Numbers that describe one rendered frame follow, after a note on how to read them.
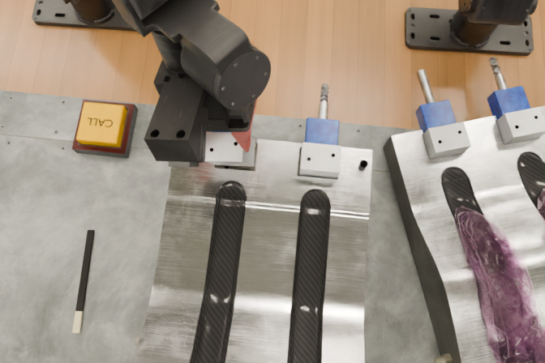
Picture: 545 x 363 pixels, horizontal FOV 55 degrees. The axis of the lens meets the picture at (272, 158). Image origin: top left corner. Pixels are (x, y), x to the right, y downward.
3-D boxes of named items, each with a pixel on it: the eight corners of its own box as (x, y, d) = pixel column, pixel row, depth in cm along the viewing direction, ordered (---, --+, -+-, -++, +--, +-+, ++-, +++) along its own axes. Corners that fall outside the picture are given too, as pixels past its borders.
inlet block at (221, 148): (223, 68, 70) (209, 56, 65) (259, 67, 69) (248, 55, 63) (216, 165, 68) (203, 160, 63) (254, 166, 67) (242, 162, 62)
